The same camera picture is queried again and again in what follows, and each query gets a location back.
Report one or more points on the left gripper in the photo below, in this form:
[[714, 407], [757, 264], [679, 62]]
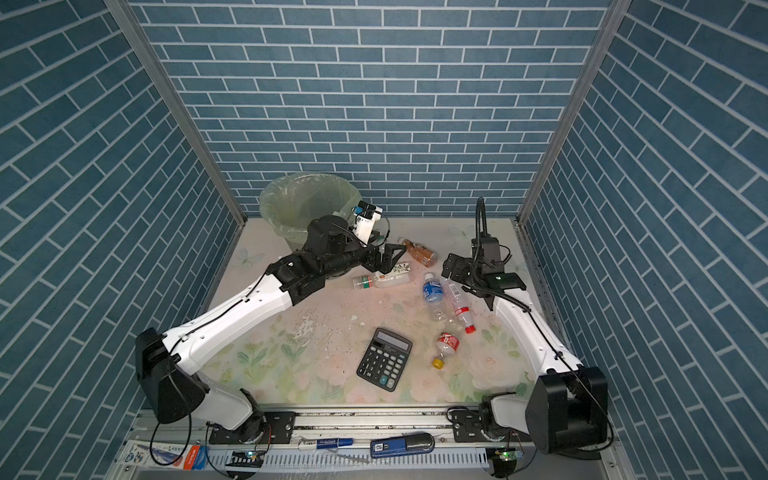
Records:
[[385, 264]]

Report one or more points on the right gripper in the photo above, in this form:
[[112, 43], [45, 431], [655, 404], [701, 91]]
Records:
[[450, 263]]

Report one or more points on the clear bottle red label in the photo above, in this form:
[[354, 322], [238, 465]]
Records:
[[460, 304]]

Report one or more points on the brown cafe bottle white swirl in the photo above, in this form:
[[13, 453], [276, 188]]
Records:
[[420, 253]]

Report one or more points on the Pocari Sweat blue label bottle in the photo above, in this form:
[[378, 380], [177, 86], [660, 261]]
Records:
[[434, 297]]

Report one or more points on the crushed red bottle yellow cap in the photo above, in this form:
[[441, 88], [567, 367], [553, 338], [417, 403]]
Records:
[[447, 345]]

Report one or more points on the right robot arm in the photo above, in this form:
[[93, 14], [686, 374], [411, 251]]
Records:
[[567, 410]]

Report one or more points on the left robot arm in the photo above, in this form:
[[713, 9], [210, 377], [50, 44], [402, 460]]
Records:
[[168, 364]]

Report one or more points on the green plastic bin liner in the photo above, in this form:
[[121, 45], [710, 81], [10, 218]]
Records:
[[306, 201]]

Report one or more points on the black desk calculator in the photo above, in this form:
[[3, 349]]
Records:
[[384, 359]]

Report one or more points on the blue box cutter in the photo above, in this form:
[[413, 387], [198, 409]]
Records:
[[404, 445]]

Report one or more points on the blue marker pen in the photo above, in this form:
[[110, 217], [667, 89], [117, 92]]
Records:
[[325, 443]]

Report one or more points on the toothpaste box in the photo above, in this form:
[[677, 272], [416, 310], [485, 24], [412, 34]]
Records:
[[162, 455]]

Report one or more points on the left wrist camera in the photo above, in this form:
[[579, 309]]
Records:
[[365, 216]]

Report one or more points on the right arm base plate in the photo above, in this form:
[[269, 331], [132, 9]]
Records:
[[468, 427]]

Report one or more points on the aluminium frame rail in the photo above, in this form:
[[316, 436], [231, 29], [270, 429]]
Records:
[[363, 424]]

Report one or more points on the white slotted cable duct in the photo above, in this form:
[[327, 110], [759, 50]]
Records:
[[296, 461]]

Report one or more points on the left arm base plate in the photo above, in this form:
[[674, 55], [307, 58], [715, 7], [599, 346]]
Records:
[[271, 428]]

